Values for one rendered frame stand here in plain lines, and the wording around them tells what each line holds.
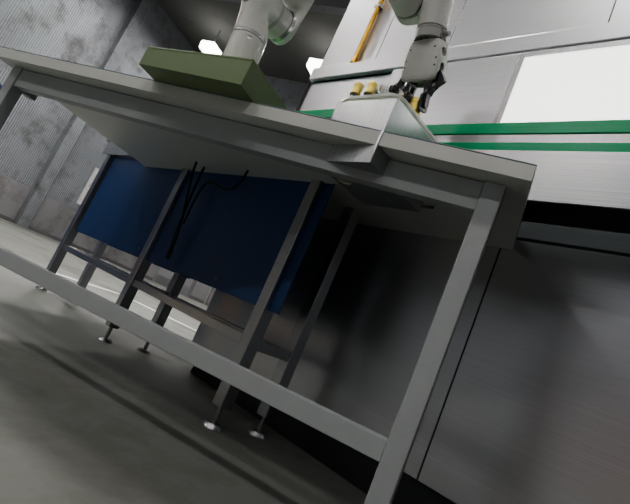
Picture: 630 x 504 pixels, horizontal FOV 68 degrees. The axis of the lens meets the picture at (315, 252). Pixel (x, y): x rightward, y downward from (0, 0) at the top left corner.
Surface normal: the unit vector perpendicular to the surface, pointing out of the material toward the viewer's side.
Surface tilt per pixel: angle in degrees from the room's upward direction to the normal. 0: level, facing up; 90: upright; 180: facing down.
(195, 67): 90
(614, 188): 90
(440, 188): 90
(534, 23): 90
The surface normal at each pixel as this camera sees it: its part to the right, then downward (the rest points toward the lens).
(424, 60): -0.64, -0.09
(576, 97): -0.61, -0.39
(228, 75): -0.30, -0.30
